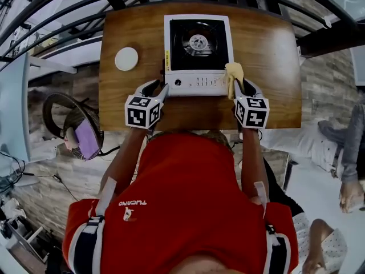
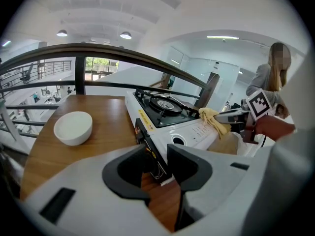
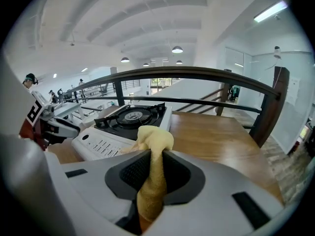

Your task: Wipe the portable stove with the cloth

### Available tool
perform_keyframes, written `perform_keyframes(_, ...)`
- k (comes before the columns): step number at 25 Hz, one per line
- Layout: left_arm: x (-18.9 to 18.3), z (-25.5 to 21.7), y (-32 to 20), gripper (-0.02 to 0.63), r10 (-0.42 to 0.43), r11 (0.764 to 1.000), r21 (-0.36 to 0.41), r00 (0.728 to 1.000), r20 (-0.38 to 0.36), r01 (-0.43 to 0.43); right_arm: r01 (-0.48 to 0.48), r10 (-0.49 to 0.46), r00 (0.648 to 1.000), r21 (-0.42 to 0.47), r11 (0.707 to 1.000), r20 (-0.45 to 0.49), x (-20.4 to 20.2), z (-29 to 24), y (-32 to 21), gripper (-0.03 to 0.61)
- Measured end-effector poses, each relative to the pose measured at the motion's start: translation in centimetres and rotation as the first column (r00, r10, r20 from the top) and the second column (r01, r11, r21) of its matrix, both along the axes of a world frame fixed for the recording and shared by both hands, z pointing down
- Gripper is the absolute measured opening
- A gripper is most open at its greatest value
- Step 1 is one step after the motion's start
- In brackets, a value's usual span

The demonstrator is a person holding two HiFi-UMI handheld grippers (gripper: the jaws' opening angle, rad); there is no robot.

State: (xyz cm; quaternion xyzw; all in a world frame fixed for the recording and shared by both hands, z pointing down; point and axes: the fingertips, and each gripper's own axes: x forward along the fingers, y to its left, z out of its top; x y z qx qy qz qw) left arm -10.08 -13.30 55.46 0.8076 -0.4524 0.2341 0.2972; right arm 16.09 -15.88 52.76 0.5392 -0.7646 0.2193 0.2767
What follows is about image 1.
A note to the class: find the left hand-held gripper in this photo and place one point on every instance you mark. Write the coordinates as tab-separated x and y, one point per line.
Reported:
142	113

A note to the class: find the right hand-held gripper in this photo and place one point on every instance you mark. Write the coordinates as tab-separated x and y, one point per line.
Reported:
252	113

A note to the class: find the yellow cloth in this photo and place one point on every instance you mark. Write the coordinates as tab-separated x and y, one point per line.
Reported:
234	71

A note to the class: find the white portable gas stove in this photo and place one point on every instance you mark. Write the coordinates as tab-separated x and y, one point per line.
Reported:
185	88

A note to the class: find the person's left forearm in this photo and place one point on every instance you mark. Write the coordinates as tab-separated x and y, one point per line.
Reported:
125	158

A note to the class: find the person's right forearm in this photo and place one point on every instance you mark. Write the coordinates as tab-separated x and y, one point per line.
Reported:
252	164

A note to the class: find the white bowl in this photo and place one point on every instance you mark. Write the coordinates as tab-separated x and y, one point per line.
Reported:
126	58

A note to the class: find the purple cushion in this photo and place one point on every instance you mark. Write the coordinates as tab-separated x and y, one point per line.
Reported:
87	138

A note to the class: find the pink beige pillow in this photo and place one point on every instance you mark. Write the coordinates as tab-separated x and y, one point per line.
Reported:
69	140

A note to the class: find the person's black trousers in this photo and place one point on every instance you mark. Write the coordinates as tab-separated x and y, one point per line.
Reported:
278	190

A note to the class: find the white shelf board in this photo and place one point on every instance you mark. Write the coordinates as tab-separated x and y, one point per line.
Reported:
51	65

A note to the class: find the person's red shirt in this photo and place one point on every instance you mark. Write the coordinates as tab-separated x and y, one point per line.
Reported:
185	210

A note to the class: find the pale partition panel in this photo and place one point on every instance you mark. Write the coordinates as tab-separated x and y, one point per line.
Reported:
14	104

